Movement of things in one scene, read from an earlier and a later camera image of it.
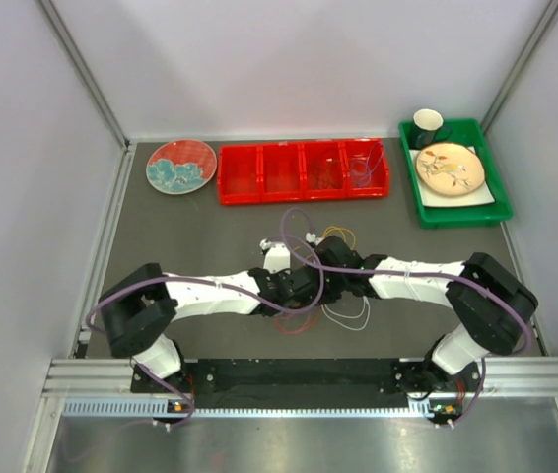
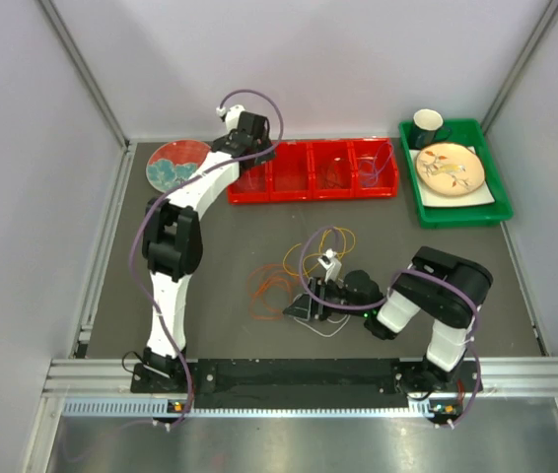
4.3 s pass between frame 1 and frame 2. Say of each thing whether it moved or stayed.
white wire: moved
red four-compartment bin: stayed
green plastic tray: stayed
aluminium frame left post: stayed
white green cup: stayed
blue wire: moved
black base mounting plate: stayed
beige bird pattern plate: stayed
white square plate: stayed
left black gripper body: moved
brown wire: moved
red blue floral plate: stayed
